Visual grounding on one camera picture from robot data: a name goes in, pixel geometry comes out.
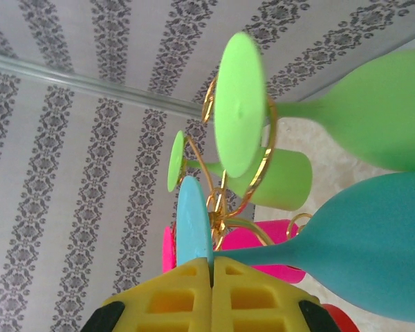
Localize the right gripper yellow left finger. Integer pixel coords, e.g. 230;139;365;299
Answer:
81;257;214;332

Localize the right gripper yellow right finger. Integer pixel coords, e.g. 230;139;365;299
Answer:
212;257;340;332

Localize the pink wine glass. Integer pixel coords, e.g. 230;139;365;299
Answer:
162;219;307;285

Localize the red wine glass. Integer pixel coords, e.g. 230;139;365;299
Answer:
320;303;350;332

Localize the teal wine glass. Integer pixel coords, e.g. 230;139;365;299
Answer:
176;171;415;328

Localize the green wine glass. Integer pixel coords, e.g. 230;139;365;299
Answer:
214;31;415;177
166;130;314;211

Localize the gold wire glass rack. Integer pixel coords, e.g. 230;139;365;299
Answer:
172;74;314;274

